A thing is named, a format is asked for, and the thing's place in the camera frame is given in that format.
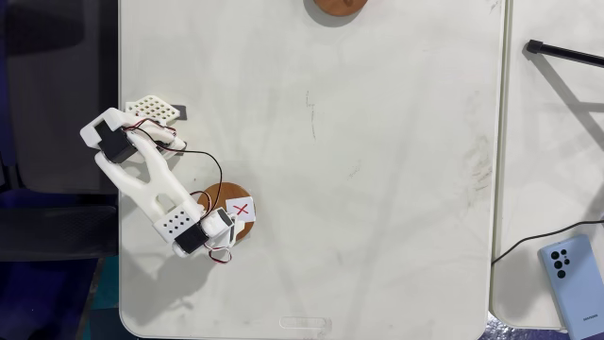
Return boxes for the wooden lid with red cross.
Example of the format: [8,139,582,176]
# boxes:
[196,181,257,242]

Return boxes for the plain wooden lid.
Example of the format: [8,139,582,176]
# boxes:
[312,0,369,18]

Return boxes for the grey cushioned office chair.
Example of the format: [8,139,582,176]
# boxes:
[0,205,119,264]

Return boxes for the mesh back office chair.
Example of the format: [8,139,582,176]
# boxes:
[4,0,119,195]

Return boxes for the light blue smartphone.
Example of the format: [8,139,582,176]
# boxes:
[538,233,604,340]

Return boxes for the black tripod leg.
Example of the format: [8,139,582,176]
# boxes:
[525,39,604,69]

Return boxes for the short looped servo wire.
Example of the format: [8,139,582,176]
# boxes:
[207,244,234,265]

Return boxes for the long red black servo wire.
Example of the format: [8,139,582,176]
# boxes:
[122,117,225,221]

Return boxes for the thin black cable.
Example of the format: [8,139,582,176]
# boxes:
[490,217,604,266]

